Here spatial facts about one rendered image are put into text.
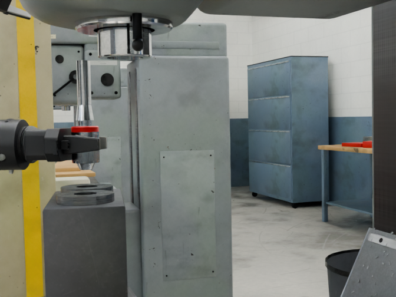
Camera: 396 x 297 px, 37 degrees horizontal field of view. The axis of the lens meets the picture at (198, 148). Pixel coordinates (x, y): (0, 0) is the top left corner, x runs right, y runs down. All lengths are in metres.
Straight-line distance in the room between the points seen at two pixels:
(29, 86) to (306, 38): 6.88
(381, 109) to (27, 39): 1.65
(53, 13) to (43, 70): 1.75
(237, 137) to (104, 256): 9.47
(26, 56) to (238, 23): 8.40
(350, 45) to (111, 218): 7.06
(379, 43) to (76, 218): 0.49
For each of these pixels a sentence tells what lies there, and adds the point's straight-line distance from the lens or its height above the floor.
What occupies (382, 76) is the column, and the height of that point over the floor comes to 1.27.
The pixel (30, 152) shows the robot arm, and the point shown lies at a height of 1.17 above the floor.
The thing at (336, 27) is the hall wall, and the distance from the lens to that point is 8.14.
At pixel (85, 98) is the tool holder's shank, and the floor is 1.26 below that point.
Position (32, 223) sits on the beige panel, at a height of 0.85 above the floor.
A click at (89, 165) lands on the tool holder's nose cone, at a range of 1.02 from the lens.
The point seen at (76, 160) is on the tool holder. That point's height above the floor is 1.16.
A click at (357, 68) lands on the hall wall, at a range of 7.68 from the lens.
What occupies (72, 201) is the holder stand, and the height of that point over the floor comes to 1.10.
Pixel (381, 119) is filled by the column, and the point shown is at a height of 1.22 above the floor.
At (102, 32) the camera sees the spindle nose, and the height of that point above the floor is 1.30.
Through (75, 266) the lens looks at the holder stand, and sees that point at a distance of 0.89.
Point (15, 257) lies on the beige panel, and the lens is 2.29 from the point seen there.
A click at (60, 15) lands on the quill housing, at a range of 0.50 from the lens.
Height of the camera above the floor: 1.23
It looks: 3 degrees down
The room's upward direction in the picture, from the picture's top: 1 degrees counter-clockwise
